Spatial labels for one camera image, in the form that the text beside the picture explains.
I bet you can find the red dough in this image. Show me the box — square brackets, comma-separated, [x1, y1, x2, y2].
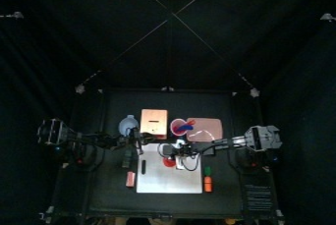
[162, 156, 178, 168]

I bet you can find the dark rectangular block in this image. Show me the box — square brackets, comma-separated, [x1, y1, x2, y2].
[122, 146, 134, 169]

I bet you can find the pink cup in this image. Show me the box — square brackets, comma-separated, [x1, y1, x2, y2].
[170, 118, 191, 137]

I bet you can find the pink cutting board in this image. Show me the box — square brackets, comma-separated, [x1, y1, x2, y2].
[186, 117, 225, 143]

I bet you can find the white work board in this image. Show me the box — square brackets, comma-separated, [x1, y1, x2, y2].
[135, 142, 206, 195]

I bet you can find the orange toy piece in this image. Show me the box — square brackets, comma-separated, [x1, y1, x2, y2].
[205, 176, 214, 193]

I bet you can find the pink rectangular block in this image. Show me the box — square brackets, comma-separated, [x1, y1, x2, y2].
[126, 171, 137, 189]

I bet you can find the white printed label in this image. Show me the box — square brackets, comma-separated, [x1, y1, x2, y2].
[245, 183, 274, 212]

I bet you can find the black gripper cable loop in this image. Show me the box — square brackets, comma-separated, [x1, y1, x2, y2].
[175, 152, 203, 173]

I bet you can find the thin diagonal frame cord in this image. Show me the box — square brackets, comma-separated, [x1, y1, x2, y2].
[81, 0, 233, 86]
[123, 0, 257, 89]

